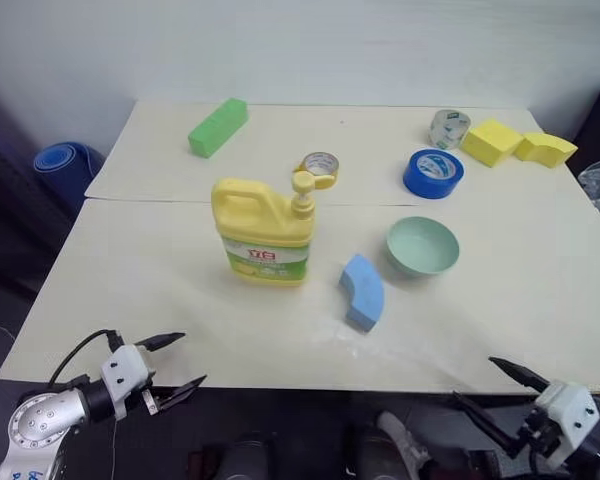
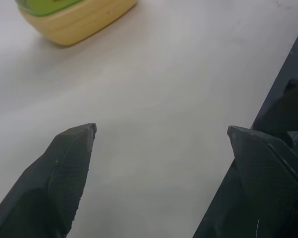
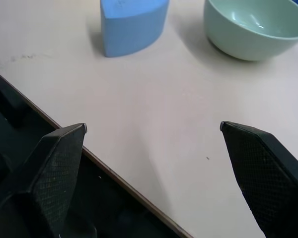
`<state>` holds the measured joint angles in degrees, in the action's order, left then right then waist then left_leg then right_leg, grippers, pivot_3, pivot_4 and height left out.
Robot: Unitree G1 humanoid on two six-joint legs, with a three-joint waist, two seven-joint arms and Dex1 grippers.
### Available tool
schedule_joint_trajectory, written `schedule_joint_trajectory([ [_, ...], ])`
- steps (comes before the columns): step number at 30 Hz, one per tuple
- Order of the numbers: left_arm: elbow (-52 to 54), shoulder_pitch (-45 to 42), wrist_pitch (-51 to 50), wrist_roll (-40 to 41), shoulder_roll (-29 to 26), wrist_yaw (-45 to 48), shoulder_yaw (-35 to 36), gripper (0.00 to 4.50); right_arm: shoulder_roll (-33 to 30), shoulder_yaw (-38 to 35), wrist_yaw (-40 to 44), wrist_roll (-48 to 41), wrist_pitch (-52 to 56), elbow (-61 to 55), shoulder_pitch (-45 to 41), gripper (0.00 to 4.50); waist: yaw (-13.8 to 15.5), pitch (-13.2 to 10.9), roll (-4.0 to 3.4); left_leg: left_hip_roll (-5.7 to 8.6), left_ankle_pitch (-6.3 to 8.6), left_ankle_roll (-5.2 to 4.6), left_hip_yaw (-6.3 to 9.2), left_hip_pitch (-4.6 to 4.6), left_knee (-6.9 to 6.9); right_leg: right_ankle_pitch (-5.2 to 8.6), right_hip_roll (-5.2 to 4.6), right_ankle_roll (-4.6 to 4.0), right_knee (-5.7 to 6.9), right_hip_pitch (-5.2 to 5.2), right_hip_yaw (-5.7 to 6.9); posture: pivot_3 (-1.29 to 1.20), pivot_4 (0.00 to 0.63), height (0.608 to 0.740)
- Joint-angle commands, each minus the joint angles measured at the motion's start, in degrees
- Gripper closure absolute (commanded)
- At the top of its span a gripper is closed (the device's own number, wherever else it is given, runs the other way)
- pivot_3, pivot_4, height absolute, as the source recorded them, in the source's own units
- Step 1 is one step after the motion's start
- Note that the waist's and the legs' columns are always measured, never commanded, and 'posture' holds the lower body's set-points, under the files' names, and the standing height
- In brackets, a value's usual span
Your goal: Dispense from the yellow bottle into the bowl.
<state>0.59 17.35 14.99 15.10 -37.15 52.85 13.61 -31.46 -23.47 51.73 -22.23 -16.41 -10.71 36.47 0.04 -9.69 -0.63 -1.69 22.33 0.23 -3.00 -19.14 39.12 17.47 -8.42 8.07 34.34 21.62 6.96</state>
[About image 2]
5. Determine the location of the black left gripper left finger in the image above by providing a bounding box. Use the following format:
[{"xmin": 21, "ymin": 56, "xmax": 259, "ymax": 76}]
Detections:
[{"xmin": 0, "ymin": 122, "xmax": 98, "ymax": 238}]

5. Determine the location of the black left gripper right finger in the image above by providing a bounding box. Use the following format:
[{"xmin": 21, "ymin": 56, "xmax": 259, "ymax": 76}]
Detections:
[{"xmin": 192, "ymin": 125, "xmax": 298, "ymax": 238}]

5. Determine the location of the yellow container with green lid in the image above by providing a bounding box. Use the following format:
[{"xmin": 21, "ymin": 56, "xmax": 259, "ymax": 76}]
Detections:
[{"xmin": 14, "ymin": 0, "xmax": 138, "ymax": 46}]

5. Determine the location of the dark rounded robot body part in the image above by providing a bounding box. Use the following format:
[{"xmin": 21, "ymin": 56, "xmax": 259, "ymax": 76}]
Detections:
[{"xmin": 253, "ymin": 78, "xmax": 298, "ymax": 159}]

